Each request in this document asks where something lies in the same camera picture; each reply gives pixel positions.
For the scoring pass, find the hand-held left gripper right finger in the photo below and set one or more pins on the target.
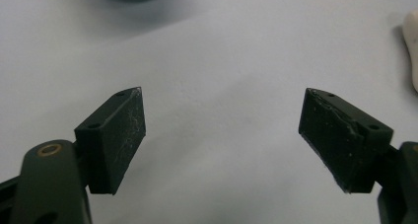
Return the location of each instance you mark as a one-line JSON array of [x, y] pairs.
[[341, 141]]

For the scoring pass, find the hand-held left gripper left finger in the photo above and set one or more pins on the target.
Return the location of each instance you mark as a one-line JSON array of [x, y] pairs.
[[113, 141]]

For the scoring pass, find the cream white rounded object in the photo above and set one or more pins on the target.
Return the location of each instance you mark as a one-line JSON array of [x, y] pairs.
[[412, 46]]

